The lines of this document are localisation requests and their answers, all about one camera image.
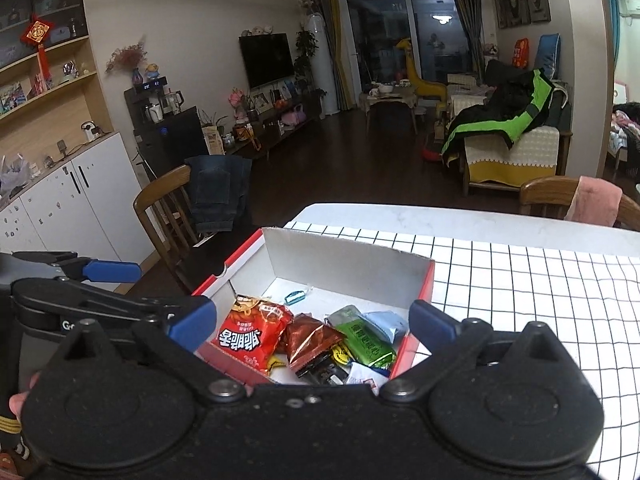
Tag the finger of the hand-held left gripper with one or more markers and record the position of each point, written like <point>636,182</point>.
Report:
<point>50,305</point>
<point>112,271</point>

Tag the pink towel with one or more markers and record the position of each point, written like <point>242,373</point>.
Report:
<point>595,202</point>

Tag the light blue biscuit packet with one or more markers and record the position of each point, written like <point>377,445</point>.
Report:
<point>387,325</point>

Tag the bed with pink bedding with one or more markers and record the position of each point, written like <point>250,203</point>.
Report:
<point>627,130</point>

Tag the red and white cardboard box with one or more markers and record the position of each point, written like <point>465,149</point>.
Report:
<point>345,270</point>

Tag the sofa with cream cover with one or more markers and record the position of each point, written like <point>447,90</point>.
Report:
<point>510,160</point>

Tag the blue cushion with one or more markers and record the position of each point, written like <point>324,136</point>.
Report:
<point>547,57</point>

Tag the green snack packet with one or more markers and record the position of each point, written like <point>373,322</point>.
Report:
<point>362,342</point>

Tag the white standing air conditioner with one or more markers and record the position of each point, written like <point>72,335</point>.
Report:
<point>322,65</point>

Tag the black snack packet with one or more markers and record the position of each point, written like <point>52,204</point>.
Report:
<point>322,372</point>

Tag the white and wood cabinet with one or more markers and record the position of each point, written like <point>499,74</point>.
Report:
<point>65,200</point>

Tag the grey curtain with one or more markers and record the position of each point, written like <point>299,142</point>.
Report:
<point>332,40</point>
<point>467,15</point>

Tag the black television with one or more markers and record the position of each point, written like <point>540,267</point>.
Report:
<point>266,60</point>

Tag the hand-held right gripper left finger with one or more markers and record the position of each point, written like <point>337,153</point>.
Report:
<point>192,322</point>

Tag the blue candy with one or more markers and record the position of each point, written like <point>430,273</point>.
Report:
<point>297,296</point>

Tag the wooden coffee table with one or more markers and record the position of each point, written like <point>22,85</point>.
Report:
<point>387,102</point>

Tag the person's left hand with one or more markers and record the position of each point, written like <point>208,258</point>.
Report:
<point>17,405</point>

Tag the yellow jelly cup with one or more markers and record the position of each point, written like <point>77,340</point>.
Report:
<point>341,355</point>

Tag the black drinks cabinet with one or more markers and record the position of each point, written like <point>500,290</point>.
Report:
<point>170,135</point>

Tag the black and green jacket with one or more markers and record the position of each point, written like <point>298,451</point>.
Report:
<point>500,120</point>

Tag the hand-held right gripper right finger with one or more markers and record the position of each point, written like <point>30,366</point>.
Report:
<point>432,325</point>

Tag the yellow giraffe toy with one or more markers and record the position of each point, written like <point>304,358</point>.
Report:
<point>422,80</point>

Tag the blue jeans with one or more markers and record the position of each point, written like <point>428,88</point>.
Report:
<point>220,195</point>

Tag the maroon foil snack bag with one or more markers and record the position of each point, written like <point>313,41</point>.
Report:
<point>312,342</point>

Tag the red cushion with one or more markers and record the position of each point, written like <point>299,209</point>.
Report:
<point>521,52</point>

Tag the dried flower bouquet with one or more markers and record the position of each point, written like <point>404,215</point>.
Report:
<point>127,57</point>

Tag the red knot ornament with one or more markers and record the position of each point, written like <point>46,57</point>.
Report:
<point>37,35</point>

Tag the red snack bag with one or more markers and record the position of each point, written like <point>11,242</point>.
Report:
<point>250,335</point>

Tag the dark television cabinet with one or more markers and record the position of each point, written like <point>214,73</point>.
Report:
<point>275,127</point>

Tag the wooden chair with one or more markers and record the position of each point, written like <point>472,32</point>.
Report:
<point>545,197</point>
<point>160,215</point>

